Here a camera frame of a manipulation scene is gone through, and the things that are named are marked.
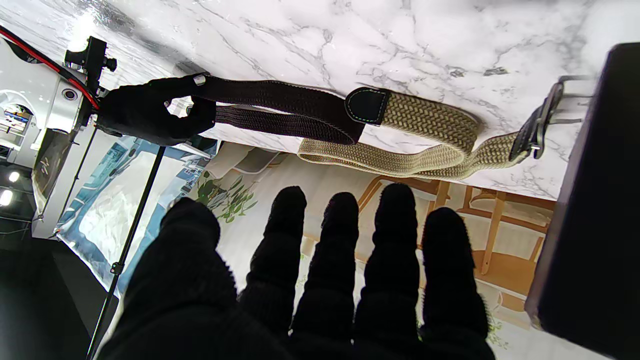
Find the black tripod stand pole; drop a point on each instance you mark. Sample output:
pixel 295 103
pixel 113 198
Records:
pixel 131 235

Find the blue white printed banner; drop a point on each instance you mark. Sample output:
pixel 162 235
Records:
pixel 110 210

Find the black belt storage box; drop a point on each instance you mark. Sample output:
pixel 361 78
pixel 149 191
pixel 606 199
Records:
pixel 600 200

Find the printed room scene backdrop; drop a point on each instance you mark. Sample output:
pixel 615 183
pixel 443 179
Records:
pixel 325 175

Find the beige woven belt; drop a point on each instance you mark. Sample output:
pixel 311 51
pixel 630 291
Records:
pixel 425 120

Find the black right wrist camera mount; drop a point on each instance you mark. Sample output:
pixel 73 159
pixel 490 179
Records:
pixel 94 57

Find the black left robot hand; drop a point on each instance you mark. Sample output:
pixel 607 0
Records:
pixel 190 300

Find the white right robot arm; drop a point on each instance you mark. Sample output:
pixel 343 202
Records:
pixel 30 85

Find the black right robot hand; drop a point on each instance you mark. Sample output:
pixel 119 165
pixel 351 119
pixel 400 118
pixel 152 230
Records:
pixel 135 112

